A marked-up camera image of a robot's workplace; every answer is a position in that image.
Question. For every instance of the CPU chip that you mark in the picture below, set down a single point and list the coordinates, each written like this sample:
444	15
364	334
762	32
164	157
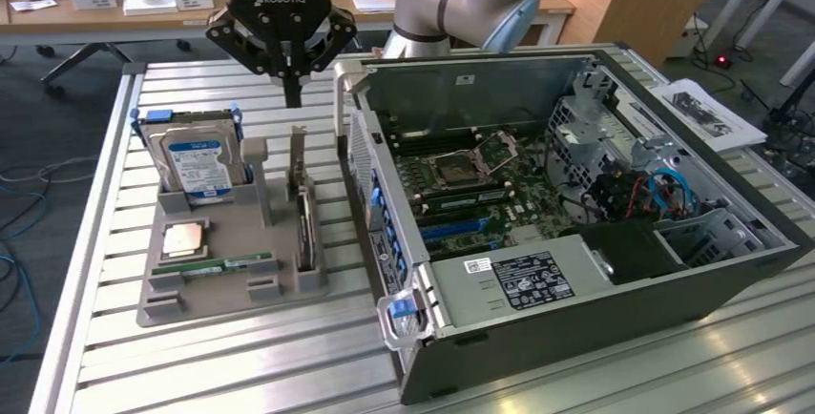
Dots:
183	240

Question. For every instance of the hard disk in blue carrier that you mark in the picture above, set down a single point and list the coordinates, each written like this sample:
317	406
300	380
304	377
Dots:
200	166

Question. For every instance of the black tripod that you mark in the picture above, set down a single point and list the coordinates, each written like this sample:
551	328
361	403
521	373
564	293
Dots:
790	109

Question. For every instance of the power strip with red light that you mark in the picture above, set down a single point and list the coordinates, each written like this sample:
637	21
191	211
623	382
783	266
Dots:
722	61

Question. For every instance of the open black PC case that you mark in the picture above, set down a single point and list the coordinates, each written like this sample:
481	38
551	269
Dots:
572	337

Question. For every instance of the wooden cabinet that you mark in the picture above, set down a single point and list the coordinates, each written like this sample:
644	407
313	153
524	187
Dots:
636	4

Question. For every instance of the CPU socket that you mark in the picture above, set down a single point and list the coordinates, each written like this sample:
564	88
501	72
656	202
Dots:
455	171

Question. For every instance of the printed paper sheets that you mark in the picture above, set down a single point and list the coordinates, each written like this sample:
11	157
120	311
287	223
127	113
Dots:
712	118

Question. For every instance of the grey power supply unit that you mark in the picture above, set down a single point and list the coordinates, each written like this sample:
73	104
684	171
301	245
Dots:
464	299

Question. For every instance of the metal socket cover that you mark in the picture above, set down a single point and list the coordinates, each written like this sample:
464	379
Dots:
484	147

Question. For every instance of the open silver disk bay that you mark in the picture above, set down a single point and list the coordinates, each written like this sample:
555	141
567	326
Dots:
712	237

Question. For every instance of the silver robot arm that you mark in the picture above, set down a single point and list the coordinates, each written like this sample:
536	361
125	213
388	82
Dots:
432	8

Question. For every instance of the grey parts rack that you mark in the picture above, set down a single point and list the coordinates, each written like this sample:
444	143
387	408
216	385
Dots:
241	223

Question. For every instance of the blue expansion slot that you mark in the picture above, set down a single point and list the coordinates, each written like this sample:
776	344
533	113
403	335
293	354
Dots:
445	230

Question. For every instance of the silver chipset heatsink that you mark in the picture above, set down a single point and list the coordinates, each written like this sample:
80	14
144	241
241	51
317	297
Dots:
524	235

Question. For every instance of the flat white box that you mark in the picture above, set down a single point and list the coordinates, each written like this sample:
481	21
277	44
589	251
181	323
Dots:
149	9

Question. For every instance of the graphics card with metal bracket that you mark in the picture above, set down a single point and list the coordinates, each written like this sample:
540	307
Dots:
305	228

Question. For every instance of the perforated metal disk bay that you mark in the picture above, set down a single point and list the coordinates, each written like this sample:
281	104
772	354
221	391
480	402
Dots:
576	139

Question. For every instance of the white case sticker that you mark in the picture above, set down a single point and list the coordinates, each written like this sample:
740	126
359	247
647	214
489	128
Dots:
464	80

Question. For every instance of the white floor device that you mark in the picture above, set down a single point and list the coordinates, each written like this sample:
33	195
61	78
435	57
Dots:
694	42

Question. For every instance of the white label card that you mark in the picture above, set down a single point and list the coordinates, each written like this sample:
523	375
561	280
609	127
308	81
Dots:
32	5

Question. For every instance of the green motherboard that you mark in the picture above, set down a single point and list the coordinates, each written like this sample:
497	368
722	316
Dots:
528	194

